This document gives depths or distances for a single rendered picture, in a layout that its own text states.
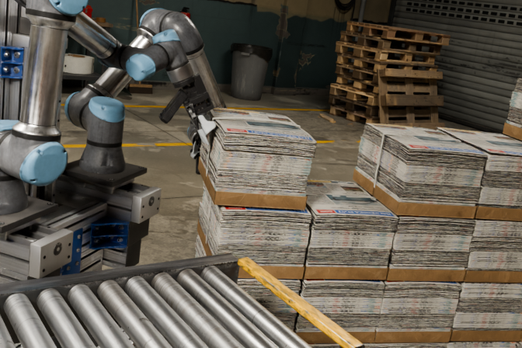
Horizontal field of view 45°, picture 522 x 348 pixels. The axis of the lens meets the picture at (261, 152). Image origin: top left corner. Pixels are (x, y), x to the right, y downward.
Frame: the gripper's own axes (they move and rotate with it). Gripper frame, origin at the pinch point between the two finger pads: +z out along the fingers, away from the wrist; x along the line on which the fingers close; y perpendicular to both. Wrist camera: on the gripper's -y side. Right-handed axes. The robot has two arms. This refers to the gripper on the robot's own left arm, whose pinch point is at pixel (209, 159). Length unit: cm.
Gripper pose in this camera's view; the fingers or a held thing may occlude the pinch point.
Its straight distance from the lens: 230.4
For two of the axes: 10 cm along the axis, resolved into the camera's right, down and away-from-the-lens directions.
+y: 1.4, -9.6, -2.4
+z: 2.4, 2.6, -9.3
